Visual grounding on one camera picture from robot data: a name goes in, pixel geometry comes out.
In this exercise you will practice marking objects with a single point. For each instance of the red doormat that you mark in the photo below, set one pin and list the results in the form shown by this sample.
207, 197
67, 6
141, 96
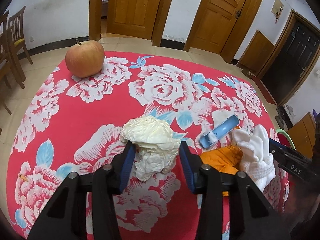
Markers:
265, 91

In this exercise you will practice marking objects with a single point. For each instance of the closed wooden door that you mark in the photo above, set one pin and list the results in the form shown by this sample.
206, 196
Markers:
220, 17

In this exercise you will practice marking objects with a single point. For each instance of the wooden cabinet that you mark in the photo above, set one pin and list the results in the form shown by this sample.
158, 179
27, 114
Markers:
305, 132

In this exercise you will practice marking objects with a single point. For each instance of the red floral tablecloth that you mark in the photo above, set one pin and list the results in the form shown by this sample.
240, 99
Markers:
100, 112

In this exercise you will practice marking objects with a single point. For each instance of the cream paper ball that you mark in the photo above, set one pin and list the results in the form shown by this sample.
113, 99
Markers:
150, 132

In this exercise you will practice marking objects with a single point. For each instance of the open wooden door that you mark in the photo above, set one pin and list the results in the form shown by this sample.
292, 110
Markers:
135, 5

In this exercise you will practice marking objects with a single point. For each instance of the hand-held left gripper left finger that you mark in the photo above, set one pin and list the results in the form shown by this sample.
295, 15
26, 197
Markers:
126, 166

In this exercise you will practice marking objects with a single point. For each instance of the orange cloth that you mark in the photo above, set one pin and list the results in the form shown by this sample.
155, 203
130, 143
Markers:
222, 160

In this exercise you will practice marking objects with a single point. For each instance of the beige wall box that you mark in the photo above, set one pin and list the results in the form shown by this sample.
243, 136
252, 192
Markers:
277, 6

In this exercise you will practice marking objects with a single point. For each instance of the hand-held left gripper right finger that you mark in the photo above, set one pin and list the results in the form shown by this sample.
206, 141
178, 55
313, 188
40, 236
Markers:
187, 166

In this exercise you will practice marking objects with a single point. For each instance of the dark floor object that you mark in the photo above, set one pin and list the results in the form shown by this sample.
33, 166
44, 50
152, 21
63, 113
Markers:
283, 117

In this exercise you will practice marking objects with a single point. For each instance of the red stool with green rim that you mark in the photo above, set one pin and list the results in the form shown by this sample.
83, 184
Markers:
287, 136

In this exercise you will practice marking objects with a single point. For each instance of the wooden wall panel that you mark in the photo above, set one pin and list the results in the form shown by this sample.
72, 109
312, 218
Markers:
257, 51

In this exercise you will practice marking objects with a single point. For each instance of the dark metal door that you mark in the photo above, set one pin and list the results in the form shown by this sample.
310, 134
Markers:
295, 57

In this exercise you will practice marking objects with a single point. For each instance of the red apple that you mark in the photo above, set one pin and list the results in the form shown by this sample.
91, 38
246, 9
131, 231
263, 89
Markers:
85, 58

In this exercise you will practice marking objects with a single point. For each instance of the wooden chair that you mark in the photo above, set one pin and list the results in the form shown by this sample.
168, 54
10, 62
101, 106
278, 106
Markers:
18, 30
5, 52

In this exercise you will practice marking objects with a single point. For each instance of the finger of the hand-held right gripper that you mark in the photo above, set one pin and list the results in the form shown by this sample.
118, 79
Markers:
287, 152

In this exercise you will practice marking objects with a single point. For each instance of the white glove bundle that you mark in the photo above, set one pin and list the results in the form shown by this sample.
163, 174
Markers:
255, 160

